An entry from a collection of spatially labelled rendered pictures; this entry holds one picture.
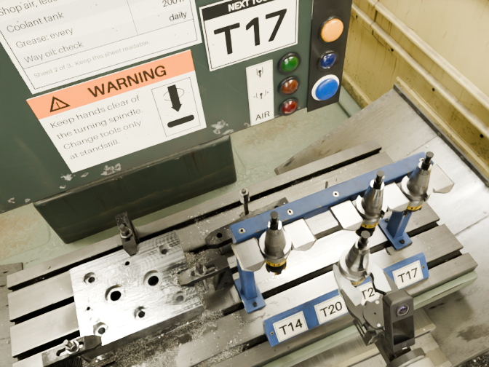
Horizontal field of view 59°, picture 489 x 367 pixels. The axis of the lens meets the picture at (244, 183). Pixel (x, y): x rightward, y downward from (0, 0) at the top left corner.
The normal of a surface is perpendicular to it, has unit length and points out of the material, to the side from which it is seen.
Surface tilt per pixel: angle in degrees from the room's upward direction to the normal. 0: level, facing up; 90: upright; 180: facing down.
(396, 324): 62
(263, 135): 0
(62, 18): 90
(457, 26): 90
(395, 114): 24
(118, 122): 90
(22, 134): 90
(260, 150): 0
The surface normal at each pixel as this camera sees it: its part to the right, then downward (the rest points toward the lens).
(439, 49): -0.92, 0.34
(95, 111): 0.37, 0.73
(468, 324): -0.44, -0.41
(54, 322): -0.07, -0.60
